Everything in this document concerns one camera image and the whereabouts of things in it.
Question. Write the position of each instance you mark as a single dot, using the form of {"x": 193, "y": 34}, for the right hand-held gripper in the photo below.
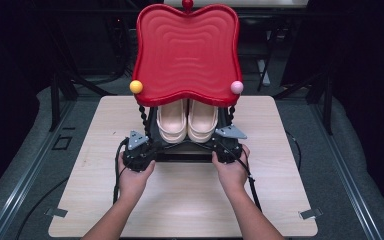
{"x": 228, "y": 146}

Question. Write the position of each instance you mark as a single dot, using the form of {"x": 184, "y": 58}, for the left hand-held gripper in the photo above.
{"x": 137, "y": 151}

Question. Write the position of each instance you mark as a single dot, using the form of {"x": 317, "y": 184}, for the cream clog shoe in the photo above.
{"x": 202, "y": 122}
{"x": 171, "y": 123}

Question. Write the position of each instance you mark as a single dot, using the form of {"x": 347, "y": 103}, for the red and black shoe rack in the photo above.
{"x": 187, "y": 53}

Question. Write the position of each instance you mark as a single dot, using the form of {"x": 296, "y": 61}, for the person's right hand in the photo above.
{"x": 234, "y": 175}

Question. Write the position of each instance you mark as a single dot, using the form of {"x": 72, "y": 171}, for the person's left hand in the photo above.
{"x": 134, "y": 181}

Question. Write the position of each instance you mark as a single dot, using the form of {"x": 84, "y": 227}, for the black metal stand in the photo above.
{"x": 56, "y": 100}
{"x": 328, "y": 100}

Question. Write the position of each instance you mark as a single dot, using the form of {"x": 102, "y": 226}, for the grey table bracket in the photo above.
{"x": 56, "y": 212}
{"x": 310, "y": 213}

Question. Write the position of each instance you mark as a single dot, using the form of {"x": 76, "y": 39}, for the grey metal floor rail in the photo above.
{"x": 346, "y": 173}
{"x": 23, "y": 176}

